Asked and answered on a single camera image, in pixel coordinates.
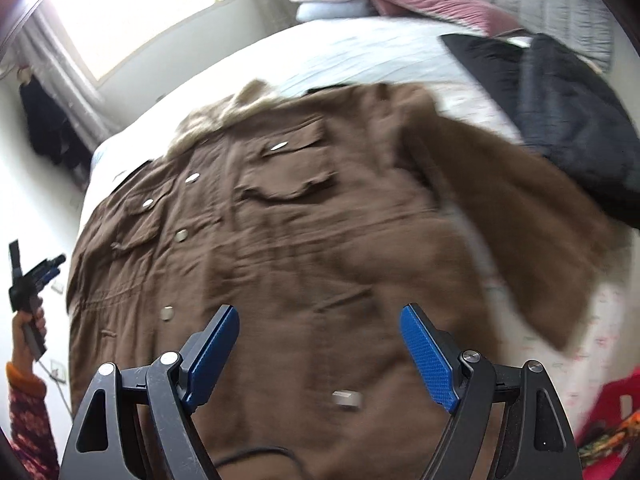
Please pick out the grey padded headboard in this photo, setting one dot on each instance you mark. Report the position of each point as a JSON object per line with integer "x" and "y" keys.
{"x": 540, "y": 0}

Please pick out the window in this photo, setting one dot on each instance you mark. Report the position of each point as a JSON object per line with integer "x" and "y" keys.
{"x": 135, "y": 15}

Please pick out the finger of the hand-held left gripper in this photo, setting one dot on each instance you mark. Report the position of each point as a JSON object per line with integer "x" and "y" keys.
{"x": 50, "y": 267}

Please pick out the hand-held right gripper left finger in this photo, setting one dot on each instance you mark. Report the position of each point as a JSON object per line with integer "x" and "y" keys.
{"x": 212, "y": 357}

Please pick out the wall socket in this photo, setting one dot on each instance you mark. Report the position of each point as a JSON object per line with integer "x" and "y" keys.
{"x": 59, "y": 371}

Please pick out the brown fur-collared jacket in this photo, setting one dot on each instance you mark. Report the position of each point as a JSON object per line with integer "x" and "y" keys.
{"x": 300, "y": 240}

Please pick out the light blue pillow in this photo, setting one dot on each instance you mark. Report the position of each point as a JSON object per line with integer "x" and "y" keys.
{"x": 332, "y": 10}

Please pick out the red floral cloth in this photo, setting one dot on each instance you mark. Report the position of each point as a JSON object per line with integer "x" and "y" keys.
{"x": 612, "y": 435}

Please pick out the person's left hand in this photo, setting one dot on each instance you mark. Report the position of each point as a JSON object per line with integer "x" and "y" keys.
{"x": 27, "y": 332}

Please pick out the grey curtain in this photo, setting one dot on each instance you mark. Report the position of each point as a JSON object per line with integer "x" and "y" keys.
{"x": 65, "y": 75}

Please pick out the dark hanging clothes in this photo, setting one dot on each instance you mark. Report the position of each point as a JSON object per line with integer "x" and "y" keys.
{"x": 47, "y": 120}

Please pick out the bed with white sheet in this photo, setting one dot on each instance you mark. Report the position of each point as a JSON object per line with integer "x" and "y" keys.
{"x": 400, "y": 60}

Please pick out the black garment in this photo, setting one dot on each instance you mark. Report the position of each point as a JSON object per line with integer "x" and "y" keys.
{"x": 560, "y": 110}

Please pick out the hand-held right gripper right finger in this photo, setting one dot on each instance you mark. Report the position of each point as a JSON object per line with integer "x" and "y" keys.
{"x": 429, "y": 360}

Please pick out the person's left forearm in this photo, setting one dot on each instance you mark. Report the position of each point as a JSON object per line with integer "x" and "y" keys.
{"x": 25, "y": 420}

